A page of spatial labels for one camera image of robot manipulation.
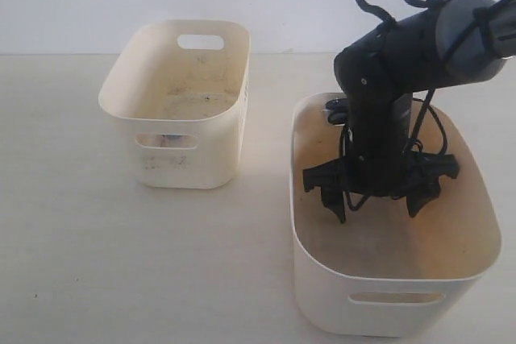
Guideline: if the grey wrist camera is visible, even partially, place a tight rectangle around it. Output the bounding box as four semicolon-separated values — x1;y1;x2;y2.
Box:
323;97;349;126

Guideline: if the cream plastic bin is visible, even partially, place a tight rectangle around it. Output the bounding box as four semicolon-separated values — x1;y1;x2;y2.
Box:
289;93;501;338
98;19;250;189

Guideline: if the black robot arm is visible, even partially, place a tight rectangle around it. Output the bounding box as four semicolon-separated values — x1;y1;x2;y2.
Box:
302;0;515;222

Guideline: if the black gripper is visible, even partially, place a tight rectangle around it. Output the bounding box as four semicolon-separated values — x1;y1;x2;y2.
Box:
302;94;460;224

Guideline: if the blue cap tube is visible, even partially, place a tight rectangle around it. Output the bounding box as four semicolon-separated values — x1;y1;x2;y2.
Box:
160;134;184;148

